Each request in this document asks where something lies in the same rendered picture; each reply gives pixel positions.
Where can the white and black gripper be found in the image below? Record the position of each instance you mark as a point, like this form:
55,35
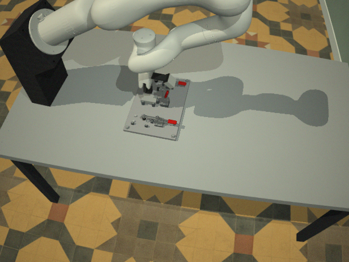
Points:
144,79

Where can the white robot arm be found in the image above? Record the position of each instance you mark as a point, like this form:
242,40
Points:
51,30

